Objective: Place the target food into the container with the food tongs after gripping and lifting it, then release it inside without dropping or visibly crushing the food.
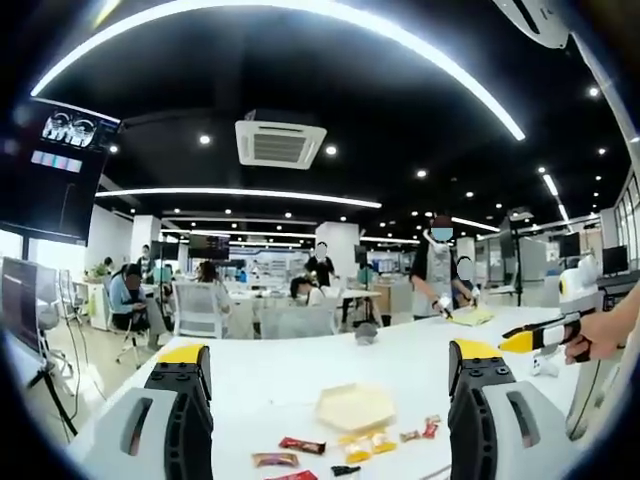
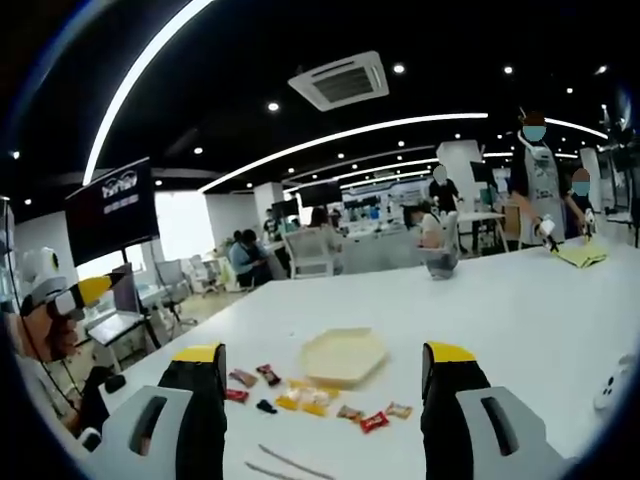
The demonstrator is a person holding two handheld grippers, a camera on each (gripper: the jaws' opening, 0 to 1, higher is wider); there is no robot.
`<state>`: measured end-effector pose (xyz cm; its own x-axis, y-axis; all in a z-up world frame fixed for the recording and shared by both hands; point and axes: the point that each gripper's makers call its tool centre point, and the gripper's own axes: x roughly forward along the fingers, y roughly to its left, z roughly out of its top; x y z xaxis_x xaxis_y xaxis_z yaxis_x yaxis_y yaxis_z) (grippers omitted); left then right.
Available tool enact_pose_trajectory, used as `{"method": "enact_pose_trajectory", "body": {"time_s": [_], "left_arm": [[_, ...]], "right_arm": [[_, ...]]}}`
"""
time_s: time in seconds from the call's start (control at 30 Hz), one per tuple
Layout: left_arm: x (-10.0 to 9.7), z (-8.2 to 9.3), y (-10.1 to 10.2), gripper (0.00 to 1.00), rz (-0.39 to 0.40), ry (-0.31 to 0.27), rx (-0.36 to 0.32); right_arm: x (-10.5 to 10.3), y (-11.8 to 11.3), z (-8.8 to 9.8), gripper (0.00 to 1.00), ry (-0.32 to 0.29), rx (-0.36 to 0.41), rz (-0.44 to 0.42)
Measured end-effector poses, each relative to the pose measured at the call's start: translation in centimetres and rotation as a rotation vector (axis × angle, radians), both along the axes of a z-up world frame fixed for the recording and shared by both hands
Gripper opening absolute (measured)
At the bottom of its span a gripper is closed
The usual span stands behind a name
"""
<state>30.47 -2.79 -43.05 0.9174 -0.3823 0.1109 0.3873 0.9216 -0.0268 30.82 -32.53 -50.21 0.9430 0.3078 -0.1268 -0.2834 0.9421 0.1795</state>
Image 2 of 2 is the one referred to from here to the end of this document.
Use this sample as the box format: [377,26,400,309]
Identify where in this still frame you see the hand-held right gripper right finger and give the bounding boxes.
[420,341,576,480]

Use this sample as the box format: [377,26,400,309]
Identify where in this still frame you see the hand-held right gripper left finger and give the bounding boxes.
[74,342,230,480]

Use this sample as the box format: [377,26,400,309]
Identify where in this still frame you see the red brown food candy packet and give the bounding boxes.
[359,410,390,434]

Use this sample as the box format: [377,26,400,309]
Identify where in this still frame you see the dark red food candy packet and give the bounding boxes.
[255,363,282,387]

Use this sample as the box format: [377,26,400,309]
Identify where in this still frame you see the metal food tongs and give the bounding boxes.
[243,443,336,480]

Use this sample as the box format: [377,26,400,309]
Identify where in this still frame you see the yellow food snack packet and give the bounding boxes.
[274,379,341,417]

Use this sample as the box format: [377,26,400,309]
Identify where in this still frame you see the cream hexagonal container tray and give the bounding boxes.
[299,327,389,390]

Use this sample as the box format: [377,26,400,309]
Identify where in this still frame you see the person's left hand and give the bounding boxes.
[14,302,81,364]

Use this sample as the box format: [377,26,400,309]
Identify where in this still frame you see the white side desk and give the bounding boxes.
[83,308,151,361]

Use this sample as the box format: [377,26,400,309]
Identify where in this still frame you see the large dark display screen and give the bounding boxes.
[63,157,162,269]

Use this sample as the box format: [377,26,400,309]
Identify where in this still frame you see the grey office chair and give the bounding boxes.
[154,259,199,326]

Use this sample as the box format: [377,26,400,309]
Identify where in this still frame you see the grey white device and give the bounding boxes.
[419,211,461,281]

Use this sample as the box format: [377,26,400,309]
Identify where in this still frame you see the white controller device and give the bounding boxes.
[593,353,637,412]

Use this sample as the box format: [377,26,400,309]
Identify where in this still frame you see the white mesh office chair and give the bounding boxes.
[284,227,344,280]

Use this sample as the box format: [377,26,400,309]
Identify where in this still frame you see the yellow cloth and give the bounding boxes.
[558,242,610,270]

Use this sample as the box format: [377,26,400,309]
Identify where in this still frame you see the dark hanging monitor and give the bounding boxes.
[298,180,345,208]

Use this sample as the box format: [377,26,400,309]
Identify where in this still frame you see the ceiling air conditioner vent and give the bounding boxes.
[287,49,391,112]

